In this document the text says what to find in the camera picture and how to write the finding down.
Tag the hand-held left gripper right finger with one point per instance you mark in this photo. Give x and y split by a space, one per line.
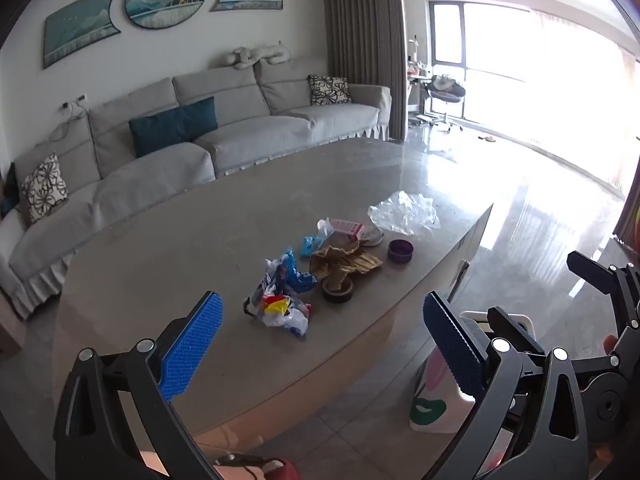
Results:
452 345

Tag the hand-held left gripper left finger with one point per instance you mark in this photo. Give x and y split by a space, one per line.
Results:
192 345

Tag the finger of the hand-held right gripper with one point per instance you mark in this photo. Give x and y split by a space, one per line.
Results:
595 272
507 322

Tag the white trash bin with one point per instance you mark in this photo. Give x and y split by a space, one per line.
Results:
425 385

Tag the zip bag with blue gloves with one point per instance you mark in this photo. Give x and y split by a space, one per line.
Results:
310 245

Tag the pink cardboard box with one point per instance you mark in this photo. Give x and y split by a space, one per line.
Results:
347 229

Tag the colourful plastic bag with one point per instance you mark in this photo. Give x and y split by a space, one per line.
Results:
280 310

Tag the grey coffee table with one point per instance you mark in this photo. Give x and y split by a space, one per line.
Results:
200 240

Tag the purple round container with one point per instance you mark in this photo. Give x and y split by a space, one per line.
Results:
400 251

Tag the blue snack wrapper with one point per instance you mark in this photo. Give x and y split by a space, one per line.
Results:
297 275

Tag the brown crumpled paper wrapper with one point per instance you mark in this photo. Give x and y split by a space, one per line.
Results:
350 262

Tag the dark round container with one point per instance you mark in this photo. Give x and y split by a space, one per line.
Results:
330 293

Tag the small white dish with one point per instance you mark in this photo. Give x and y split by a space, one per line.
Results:
374 237

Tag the clear crumpled plastic bag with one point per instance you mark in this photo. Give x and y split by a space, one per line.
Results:
405 212

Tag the pair of slippers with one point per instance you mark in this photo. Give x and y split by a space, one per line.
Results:
487 138

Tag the floral cushion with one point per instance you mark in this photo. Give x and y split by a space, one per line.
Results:
44 187
329 90

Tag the teal cushion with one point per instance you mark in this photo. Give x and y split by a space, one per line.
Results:
172 127

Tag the grey fabric sofa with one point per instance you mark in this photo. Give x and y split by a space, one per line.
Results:
280 130

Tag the large window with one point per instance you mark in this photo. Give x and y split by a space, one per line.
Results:
500 60

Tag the chair with clothes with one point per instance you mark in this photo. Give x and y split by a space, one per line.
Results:
447 90

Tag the white rack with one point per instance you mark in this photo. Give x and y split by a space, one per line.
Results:
416 80

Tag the white plush toy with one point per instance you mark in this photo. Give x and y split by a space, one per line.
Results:
255 55

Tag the grey-brown curtain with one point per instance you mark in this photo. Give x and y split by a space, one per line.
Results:
365 35

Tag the wall socket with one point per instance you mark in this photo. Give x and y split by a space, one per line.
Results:
75 101

